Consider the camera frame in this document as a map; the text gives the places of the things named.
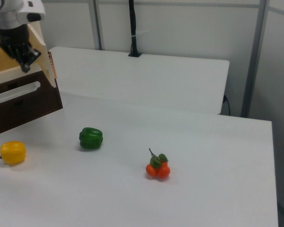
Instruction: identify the black cable pole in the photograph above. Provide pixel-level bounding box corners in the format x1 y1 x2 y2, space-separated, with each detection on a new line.
128 0 139 55

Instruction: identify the wide grey metal frame post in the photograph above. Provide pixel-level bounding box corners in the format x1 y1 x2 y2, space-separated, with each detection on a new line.
240 0 269 118

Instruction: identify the white side table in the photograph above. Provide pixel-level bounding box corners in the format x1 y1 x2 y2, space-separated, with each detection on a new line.
48 46 230 115

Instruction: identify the cream plastic toy cabinet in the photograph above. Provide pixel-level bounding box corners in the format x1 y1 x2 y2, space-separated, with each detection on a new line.
0 30 46 86

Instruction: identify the orange fruit cluster with leaves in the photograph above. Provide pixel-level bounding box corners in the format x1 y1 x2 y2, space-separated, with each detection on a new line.
145 148 171 180

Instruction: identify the beige door with copper handle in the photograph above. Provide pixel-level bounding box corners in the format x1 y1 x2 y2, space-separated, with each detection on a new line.
27 22 59 88

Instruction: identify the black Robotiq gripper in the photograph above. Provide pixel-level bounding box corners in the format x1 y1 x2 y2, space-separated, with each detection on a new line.
0 23 42 73

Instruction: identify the yellow bell pepper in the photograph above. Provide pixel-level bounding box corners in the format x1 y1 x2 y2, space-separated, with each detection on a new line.
0 140 27 166

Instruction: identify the green bell pepper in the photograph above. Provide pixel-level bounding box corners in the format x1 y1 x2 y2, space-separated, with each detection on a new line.
79 127 104 150

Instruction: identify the thin grey metal frame post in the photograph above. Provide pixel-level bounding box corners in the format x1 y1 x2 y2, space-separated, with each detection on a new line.
90 0 103 51

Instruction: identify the white drawer handle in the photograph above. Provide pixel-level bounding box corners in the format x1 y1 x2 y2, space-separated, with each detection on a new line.
0 81 42 105

